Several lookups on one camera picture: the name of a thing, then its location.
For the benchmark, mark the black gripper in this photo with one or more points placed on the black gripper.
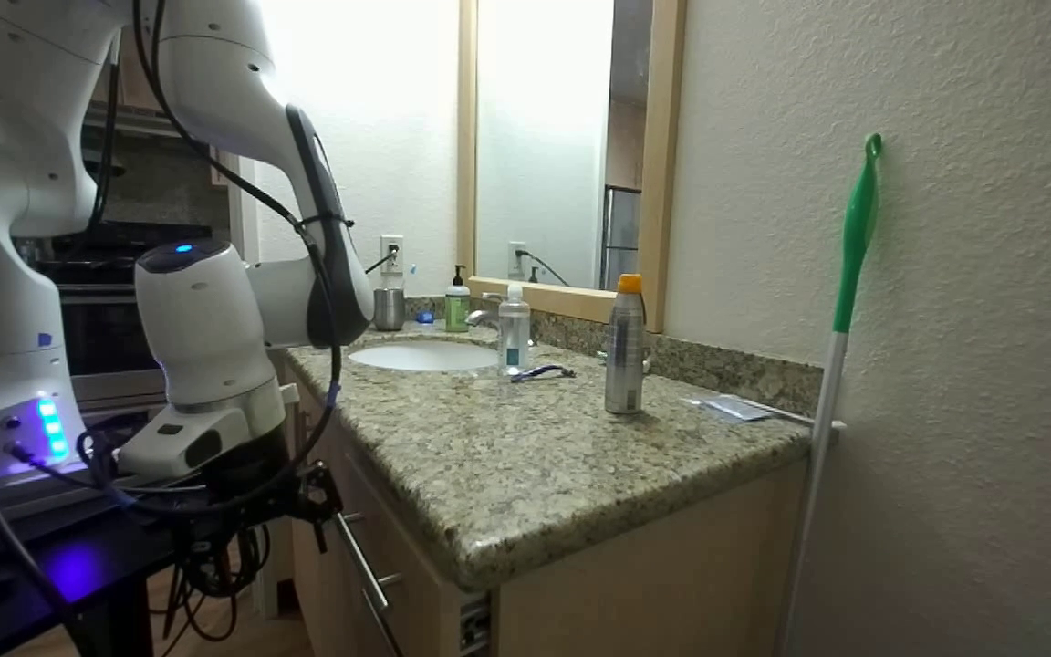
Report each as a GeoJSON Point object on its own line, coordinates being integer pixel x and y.
{"type": "Point", "coordinates": [256, 483]}

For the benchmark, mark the wooden top drawer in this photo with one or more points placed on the wooden top drawer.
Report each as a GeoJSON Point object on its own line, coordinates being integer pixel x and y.
{"type": "Point", "coordinates": [370, 588]}

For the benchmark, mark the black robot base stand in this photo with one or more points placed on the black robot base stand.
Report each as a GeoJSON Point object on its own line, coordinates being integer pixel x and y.
{"type": "Point", "coordinates": [99, 563]}

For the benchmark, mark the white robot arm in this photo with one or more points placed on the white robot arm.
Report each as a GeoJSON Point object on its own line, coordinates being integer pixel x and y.
{"type": "Point", "coordinates": [211, 320]}

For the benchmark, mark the white oval sink basin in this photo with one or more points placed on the white oval sink basin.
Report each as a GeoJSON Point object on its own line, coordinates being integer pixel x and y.
{"type": "Point", "coordinates": [424, 356]}

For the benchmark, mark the silver soap dispenser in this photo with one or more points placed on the silver soap dispenser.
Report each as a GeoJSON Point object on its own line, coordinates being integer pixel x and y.
{"type": "Point", "coordinates": [387, 299]}

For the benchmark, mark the wooden vanity cabinet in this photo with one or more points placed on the wooden vanity cabinet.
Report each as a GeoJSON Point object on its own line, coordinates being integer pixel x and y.
{"type": "Point", "coordinates": [594, 532]}

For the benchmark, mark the green soap bottle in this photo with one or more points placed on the green soap bottle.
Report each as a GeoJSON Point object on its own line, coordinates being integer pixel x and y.
{"type": "Point", "coordinates": [459, 299]}

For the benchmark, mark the blue toothbrush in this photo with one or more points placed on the blue toothbrush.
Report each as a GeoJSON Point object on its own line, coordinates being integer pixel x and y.
{"type": "Point", "coordinates": [541, 373]}

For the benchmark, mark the clear plastic bottle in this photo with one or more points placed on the clear plastic bottle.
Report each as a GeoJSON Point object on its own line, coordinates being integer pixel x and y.
{"type": "Point", "coordinates": [512, 322]}

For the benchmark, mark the silver spray can orange cap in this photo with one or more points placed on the silver spray can orange cap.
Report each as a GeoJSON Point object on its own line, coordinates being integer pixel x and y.
{"type": "Point", "coordinates": [626, 346]}

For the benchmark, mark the wood framed mirror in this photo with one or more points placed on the wood framed mirror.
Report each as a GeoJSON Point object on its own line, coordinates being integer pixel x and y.
{"type": "Point", "coordinates": [549, 92]}

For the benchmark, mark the purple toothpaste tube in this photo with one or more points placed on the purple toothpaste tube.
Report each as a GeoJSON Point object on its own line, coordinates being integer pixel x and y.
{"type": "Point", "coordinates": [737, 407]}

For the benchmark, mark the white wall outlet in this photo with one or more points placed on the white wall outlet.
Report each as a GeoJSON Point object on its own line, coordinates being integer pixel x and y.
{"type": "Point", "coordinates": [394, 247]}

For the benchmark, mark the green white mop handle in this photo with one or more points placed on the green white mop handle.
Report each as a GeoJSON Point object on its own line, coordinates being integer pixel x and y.
{"type": "Point", "coordinates": [861, 225]}

